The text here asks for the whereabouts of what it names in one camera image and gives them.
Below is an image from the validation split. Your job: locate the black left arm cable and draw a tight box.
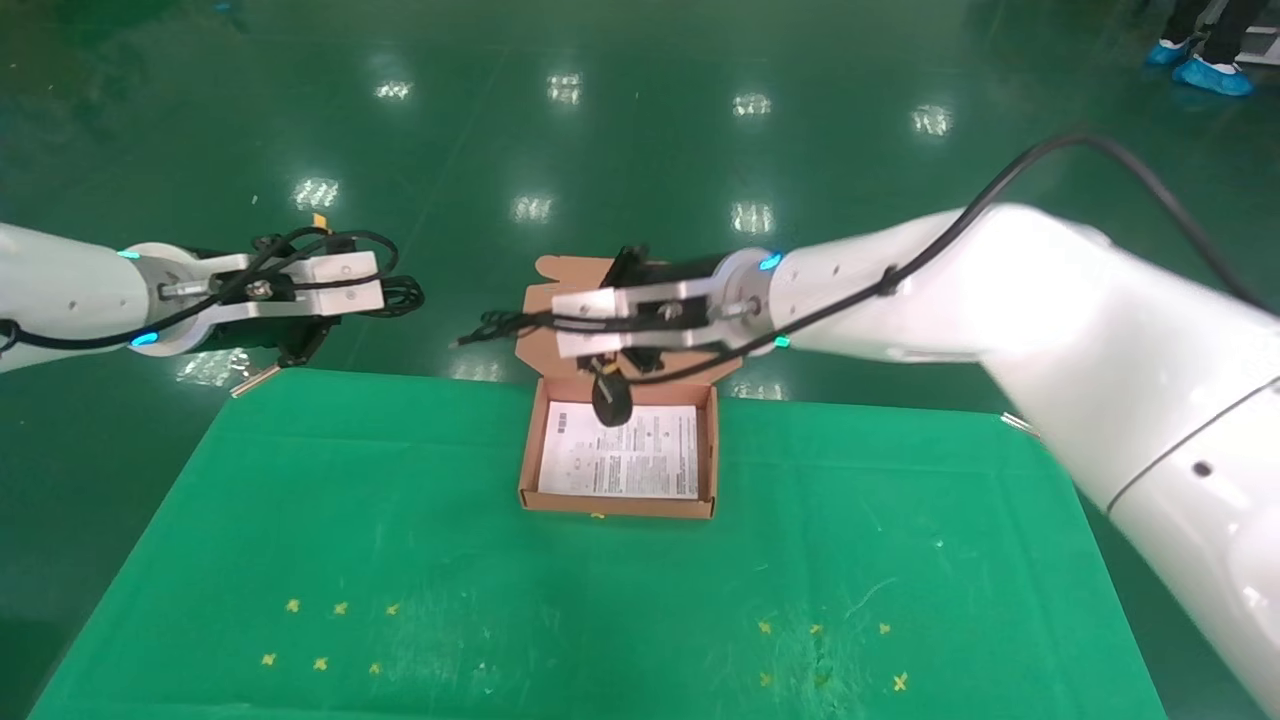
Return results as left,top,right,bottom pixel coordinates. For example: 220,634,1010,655
0,227,403,351

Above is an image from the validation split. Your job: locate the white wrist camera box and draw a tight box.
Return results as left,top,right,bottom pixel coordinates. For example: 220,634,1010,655
158,249,387,320
552,277,773,359

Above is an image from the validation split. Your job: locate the black computer mouse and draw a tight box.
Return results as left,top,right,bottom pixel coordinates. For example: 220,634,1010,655
454,308,634,429

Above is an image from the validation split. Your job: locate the white printed paper sheet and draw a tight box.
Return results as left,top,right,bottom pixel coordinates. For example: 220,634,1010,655
537,401,701,501

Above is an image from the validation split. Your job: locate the brown cardboard box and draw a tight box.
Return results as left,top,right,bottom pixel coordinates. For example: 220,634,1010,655
514,255,744,520

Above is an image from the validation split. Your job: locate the green table cloth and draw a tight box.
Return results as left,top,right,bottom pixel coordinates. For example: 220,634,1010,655
28,367,1168,720

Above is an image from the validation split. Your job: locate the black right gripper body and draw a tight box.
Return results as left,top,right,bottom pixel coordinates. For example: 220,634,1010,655
627,257,747,380

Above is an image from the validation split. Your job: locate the black data cable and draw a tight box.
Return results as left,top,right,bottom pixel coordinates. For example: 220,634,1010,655
360,274,427,320

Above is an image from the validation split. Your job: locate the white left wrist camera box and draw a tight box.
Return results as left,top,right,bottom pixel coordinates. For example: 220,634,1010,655
158,249,387,320

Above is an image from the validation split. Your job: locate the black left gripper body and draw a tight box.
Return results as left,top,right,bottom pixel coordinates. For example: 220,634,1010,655
195,300,341,352

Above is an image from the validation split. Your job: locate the person with blue shoe covers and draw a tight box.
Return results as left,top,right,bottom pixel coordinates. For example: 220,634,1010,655
1144,0,1280,99

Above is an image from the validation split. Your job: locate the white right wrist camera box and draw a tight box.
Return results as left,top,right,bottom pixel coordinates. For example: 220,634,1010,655
552,277,773,359

